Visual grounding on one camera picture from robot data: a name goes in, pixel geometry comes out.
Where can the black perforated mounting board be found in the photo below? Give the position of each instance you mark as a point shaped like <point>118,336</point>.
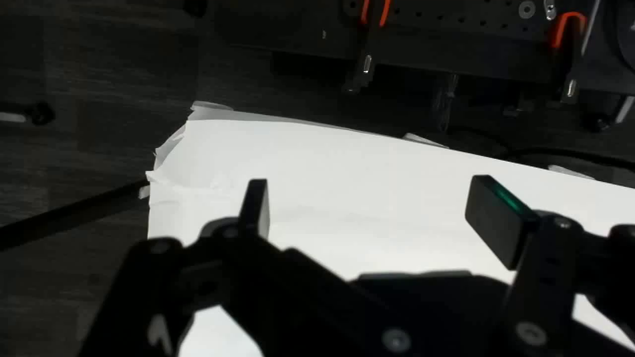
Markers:
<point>463,26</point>

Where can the black tipped white rod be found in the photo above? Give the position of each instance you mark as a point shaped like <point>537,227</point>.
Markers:
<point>31,116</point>

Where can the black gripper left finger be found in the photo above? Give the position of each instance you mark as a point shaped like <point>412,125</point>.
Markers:
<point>255,211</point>

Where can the white paper sheet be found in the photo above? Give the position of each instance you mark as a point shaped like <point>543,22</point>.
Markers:
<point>370,199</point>

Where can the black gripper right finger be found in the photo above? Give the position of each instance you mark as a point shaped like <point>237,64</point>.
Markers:
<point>503,221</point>

